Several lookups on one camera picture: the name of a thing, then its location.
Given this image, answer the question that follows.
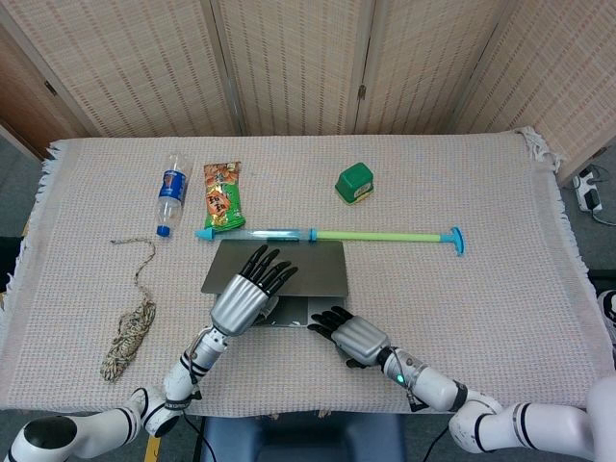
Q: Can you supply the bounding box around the beige woven tablecloth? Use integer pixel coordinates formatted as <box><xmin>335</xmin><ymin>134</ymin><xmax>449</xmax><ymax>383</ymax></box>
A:
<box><xmin>0</xmin><ymin>125</ymin><xmax>616</xmax><ymax>419</ymax></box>

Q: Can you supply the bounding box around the green plastic container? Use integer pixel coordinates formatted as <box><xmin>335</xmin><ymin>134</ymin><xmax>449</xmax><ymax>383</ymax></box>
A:
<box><xmin>334</xmin><ymin>162</ymin><xmax>375</xmax><ymax>206</ymax></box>

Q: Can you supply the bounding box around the white black shoe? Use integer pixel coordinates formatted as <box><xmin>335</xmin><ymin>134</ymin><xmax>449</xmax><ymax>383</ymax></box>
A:
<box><xmin>596</xmin><ymin>290</ymin><xmax>616</xmax><ymax>344</ymax></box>

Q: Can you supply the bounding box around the clear bottle with blue label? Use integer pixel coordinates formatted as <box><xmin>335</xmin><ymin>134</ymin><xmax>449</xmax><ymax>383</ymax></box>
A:
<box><xmin>154</xmin><ymin>152</ymin><xmax>190</xmax><ymax>238</ymax></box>

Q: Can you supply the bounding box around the woven folding screen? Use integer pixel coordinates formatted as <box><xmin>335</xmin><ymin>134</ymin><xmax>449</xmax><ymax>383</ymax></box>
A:
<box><xmin>0</xmin><ymin>0</ymin><xmax>616</xmax><ymax>180</ymax></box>

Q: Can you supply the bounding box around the silver laptop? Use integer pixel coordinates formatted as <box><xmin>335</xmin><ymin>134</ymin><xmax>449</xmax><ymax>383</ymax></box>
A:
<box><xmin>200</xmin><ymin>239</ymin><xmax>351</xmax><ymax>333</ymax></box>

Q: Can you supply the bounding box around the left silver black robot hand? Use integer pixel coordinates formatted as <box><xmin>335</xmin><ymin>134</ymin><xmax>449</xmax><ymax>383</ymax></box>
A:
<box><xmin>209</xmin><ymin>244</ymin><xmax>299</xmax><ymax>338</ymax></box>

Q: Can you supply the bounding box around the green orange snack bag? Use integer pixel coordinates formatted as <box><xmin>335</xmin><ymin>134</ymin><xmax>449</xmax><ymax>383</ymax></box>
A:
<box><xmin>201</xmin><ymin>162</ymin><xmax>247</xmax><ymax>231</ymax></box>

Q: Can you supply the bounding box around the blue green water squirter toy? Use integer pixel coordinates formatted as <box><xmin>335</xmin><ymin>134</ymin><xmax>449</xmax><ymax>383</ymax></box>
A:
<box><xmin>193</xmin><ymin>225</ymin><xmax>467</xmax><ymax>258</ymax></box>

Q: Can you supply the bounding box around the white power strip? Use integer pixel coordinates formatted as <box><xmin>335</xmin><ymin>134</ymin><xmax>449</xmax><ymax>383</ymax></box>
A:
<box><xmin>572</xmin><ymin>167</ymin><xmax>605</xmax><ymax>214</ymax></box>

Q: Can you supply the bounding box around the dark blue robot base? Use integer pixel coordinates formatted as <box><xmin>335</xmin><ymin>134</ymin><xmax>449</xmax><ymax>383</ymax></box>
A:
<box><xmin>199</xmin><ymin>413</ymin><xmax>408</xmax><ymax>462</ymax></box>

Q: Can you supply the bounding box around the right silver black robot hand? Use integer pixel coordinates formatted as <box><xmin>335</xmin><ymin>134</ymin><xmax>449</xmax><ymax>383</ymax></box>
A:
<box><xmin>306</xmin><ymin>305</ymin><xmax>392</xmax><ymax>371</ymax></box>

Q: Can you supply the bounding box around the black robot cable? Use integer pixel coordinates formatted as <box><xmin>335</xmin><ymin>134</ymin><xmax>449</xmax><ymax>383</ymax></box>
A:
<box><xmin>181</xmin><ymin>412</ymin><xmax>207</xmax><ymax>462</ymax></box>
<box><xmin>421</xmin><ymin>423</ymin><xmax>451</xmax><ymax>462</ymax></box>

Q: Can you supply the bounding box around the braided beige rope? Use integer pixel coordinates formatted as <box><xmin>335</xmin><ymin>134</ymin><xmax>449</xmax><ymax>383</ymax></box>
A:
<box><xmin>99</xmin><ymin>238</ymin><xmax>158</xmax><ymax>384</ymax></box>

